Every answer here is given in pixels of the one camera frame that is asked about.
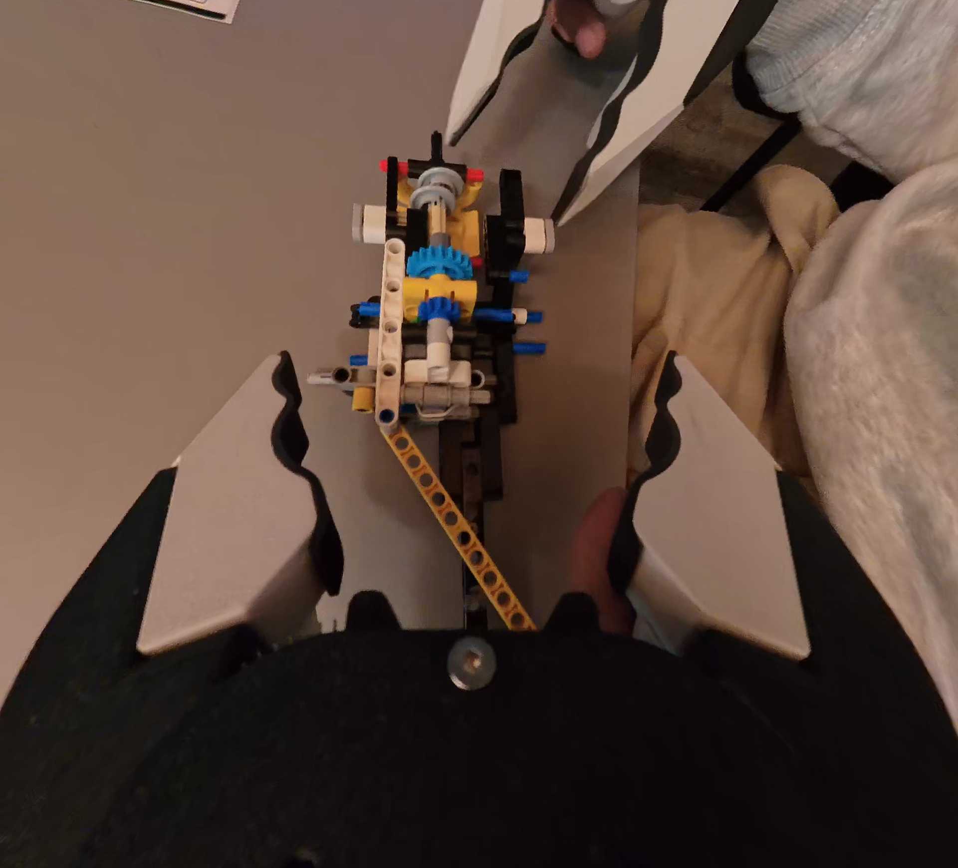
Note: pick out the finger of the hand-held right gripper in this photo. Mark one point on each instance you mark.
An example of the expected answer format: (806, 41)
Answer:
(673, 75)
(516, 0)

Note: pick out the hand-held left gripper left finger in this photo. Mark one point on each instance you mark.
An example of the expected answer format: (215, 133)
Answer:
(232, 509)

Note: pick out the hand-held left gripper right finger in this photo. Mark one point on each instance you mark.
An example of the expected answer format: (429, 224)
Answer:
(711, 509)

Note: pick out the multicoloured lego vehicle chassis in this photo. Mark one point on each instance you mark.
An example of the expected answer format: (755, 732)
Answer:
(441, 284)

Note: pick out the person's right forearm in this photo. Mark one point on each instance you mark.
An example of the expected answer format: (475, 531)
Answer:
(861, 22)

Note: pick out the person's right hand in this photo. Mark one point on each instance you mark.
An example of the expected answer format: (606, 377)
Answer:
(580, 22)

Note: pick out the person's left hand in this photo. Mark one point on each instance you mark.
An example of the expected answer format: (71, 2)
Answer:
(595, 546)

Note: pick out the black chair base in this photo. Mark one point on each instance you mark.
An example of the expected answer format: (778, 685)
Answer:
(748, 161)

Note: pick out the person's grey sweatpants leg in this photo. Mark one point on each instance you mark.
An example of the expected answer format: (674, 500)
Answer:
(876, 396)

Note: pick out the beige cloth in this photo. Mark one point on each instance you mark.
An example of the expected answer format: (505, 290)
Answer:
(711, 284)

